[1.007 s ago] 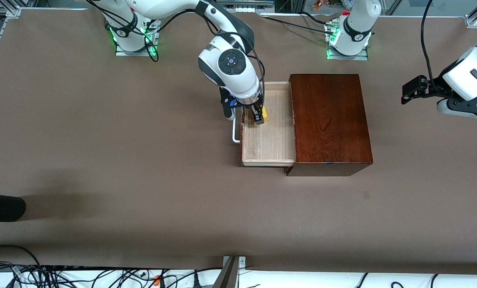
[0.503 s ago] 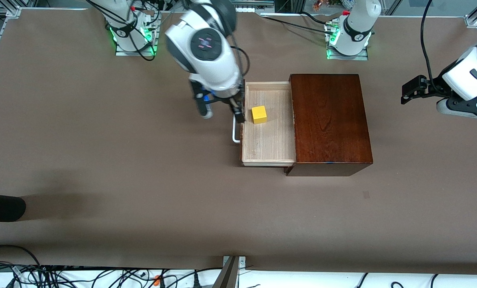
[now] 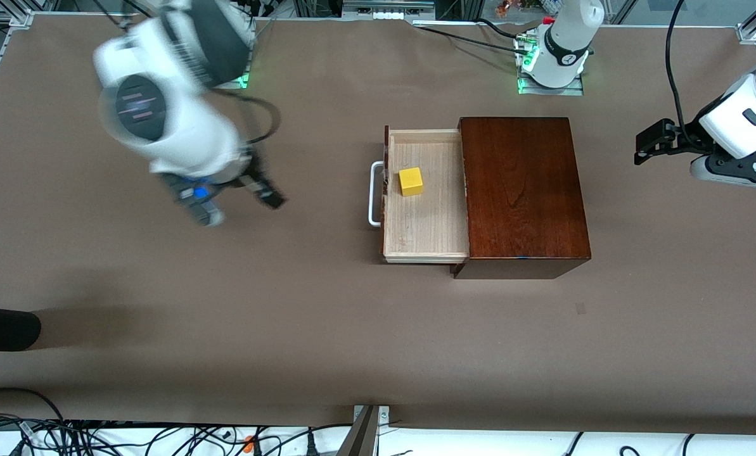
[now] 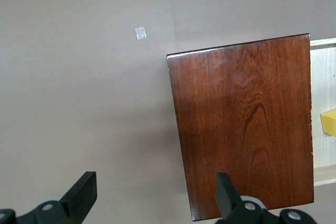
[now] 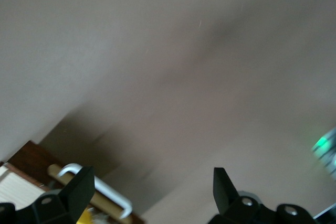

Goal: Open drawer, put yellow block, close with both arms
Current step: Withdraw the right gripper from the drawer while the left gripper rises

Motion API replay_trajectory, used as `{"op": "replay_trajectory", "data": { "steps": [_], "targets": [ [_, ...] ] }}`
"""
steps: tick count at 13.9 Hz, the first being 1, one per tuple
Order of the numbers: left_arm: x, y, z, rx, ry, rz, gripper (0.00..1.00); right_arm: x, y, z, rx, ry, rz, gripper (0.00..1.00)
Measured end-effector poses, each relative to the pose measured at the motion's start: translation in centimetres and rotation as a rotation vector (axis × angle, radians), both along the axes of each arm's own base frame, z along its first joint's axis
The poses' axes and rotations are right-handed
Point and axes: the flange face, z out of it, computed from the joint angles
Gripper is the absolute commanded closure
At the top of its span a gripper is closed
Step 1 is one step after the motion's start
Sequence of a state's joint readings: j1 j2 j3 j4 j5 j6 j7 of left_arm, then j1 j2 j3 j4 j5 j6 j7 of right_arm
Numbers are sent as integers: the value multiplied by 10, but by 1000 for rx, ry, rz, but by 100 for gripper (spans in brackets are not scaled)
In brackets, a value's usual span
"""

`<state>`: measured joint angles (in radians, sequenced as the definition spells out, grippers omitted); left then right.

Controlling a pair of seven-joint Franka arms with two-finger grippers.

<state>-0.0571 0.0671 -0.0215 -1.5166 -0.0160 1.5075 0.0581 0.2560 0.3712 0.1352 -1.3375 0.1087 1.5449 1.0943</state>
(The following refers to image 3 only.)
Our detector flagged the black looped cable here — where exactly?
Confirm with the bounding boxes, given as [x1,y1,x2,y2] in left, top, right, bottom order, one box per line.
[0,387,68,438]

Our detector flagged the brown table cover sheet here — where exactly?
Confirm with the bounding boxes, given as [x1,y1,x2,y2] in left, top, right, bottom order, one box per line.
[0,14,756,436]

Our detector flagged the long black table cable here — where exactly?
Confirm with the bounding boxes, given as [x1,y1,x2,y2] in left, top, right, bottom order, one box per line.
[413,24,524,51]

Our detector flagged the wooden drawer with white handle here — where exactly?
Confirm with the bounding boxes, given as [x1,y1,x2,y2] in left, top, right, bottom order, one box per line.
[369,125,470,265]

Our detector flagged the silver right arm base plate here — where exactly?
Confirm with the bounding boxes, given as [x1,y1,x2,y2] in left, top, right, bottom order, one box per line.
[216,63,252,89]

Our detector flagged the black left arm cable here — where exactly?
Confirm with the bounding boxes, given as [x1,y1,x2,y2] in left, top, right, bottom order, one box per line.
[665,0,702,149]

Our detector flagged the dark metal beam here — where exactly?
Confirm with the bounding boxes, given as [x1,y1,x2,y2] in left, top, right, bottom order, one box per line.
[336,405,380,456]

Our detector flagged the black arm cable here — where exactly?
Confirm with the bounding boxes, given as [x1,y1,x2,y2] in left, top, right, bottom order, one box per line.
[96,0,282,148]
[665,0,702,149]

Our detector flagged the black round-ended object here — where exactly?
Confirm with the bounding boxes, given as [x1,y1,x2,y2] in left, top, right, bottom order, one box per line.
[0,305,41,352]

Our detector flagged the tangled black cables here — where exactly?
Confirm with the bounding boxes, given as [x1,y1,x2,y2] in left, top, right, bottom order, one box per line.
[0,412,353,456]

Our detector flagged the short black table cable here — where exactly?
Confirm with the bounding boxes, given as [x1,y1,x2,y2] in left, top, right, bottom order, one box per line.
[475,18,519,39]

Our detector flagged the dark brown wooden cabinet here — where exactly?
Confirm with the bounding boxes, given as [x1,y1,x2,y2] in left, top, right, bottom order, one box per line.
[452,117,592,280]

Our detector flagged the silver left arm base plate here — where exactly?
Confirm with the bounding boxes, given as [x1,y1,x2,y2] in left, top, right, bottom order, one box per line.
[517,35,585,96]

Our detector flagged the grey metal connector box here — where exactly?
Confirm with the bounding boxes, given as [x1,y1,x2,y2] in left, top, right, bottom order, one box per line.
[343,0,435,20]

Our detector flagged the yellow cube block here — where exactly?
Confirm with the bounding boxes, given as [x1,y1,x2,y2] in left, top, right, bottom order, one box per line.
[399,167,424,197]

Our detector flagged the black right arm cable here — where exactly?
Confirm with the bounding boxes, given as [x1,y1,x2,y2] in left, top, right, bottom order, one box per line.
[96,0,282,148]

